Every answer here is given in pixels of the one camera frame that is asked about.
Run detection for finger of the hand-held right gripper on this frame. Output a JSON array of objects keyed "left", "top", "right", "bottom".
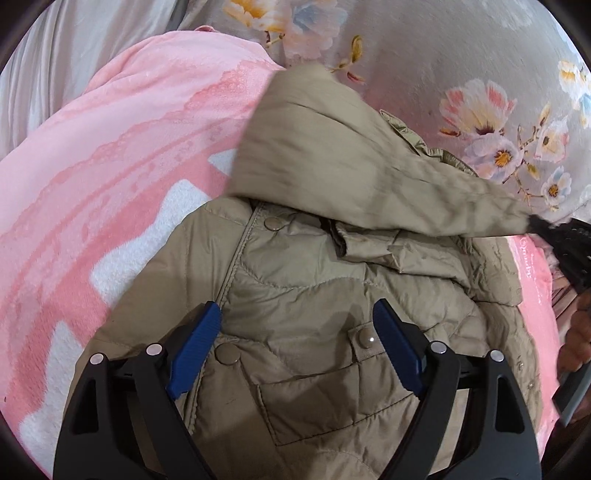
[{"left": 527, "top": 213, "right": 591, "bottom": 291}]

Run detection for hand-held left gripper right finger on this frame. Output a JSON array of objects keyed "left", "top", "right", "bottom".
[{"left": 372, "top": 298, "right": 541, "bottom": 480}]

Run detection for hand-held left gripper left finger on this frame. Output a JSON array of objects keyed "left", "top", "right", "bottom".
[{"left": 53, "top": 301, "right": 223, "bottom": 480}]

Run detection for khaki quilted hooded jacket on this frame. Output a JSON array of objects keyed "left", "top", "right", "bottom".
[{"left": 65, "top": 62, "right": 546, "bottom": 480}]

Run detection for person's right hand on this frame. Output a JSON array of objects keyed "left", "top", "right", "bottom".
[{"left": 556, "top": 306, "right": 591, "bottom": 374}]

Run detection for pink fleece blanket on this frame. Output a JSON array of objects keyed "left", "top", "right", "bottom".
[{"left": 0, "top": 25, "right": 563, "bottom": 462}]

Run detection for grey floral bed sheet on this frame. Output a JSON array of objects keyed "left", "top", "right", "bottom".
[{"left": 178, "top": 0, "right": 591, "bottom": 224}]

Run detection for light grey pleated cloth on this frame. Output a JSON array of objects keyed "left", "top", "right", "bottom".
[{"left": 0, "top": 0, "right": 185, "bottom": 158}]

